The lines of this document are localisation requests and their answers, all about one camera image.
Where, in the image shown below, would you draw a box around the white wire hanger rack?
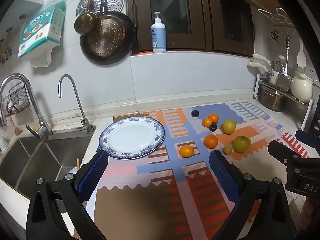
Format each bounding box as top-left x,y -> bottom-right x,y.
258,7 -> 295,28

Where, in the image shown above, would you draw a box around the metal dish rack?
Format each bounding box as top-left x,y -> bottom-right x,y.
253,74 -> 315,131

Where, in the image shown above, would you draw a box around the blue white patterned plate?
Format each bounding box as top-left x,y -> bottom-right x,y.
99,116 -> 165,160

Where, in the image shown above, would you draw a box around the copper perforated strainer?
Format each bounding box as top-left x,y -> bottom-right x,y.
85,18 -> 125,57

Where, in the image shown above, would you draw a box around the black wire wall basket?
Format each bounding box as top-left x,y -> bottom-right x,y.
3,81 -> 30,117

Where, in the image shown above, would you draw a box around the small orange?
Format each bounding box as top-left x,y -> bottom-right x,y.
208,113 -> 219,124
202,118 -> 213,127

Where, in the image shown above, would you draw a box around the stainless steel sink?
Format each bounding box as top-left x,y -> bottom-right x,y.
1,131 -> 92,198

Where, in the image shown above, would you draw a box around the thin chrome water tap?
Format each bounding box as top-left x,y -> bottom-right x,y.
57,74 -> 94,134

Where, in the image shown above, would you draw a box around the cream handled pan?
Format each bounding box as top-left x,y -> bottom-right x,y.
252,54 -> 286,73
248,62 -> 279,86

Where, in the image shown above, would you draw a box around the small copper saucepan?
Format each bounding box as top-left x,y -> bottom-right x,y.
74,0 -> 100,35

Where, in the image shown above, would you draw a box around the small orange front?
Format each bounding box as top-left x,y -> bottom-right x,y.
202,118 -> 213,127

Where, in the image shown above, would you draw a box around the wooden chopsticks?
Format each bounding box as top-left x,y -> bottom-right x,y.
76,158 -> 80,171

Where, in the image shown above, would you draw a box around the cream handled pan upper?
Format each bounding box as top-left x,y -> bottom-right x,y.
252,54 -> 286,73

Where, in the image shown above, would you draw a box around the teal white bag box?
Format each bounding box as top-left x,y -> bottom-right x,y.
18,0 -> 66,68

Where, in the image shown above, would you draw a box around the green apple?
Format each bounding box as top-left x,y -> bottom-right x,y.
232,135 -> 251,153

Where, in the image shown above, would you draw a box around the small orange back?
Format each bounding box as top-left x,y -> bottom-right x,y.
208,113 -> 219,124

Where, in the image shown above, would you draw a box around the dark plum far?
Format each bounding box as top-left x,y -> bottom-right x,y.
191,110 -> 199,117

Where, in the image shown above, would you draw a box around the large chrome kitchen faucet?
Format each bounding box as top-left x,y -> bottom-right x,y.
1,73 -> 53,139

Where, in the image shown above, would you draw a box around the white pump soap bottle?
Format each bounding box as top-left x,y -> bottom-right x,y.
151,11 -> 167,53

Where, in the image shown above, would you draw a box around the small yellow-brown fruit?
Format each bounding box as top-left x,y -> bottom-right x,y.
223,145 -> 233,155

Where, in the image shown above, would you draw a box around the round orange tangerine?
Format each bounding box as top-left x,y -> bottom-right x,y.
203,134 -> 219,149

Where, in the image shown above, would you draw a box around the oval orange kumquat fruit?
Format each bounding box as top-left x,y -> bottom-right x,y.
179,145 -> 194,158

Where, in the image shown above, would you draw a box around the dark plum near oranges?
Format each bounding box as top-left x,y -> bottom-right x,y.
209,123 -> 217,132

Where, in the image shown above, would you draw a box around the colourful patterned table mat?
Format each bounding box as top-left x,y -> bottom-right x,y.
74,100 -> 311,240

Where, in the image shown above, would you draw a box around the black scissors on wall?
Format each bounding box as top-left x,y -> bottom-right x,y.
270,29 -> 280,47

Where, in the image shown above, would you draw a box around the cream handled pan lower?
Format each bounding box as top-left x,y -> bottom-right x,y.
248,62 -> 279,86

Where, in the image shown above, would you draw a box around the white bowl in sink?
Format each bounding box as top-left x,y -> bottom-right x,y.
68,167 -> 78,174

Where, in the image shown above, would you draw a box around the white rice spoon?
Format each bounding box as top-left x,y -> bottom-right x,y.
297,38 -> 306,68

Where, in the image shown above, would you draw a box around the black frying pan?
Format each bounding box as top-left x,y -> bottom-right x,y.
80,0 -> 136,65

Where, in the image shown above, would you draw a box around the cream ceramic teapot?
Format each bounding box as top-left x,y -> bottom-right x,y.
290,71 -> 316,103

